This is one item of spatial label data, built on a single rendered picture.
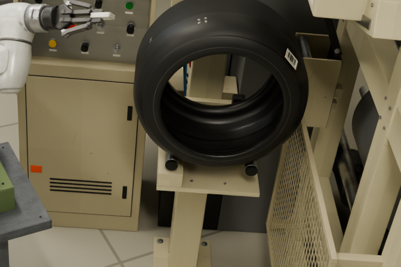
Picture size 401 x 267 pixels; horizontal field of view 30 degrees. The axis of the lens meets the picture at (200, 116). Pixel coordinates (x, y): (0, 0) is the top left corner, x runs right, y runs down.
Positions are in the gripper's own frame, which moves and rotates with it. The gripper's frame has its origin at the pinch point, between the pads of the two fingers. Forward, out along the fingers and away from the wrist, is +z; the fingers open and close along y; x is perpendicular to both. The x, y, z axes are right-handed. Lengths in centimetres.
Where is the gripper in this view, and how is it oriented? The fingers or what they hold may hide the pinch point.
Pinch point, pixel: (102, 16)
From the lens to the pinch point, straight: 229.0
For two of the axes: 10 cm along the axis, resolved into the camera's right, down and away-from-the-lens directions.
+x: 4.3, 2.0, 8.8
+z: 9.0, 0.3, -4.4
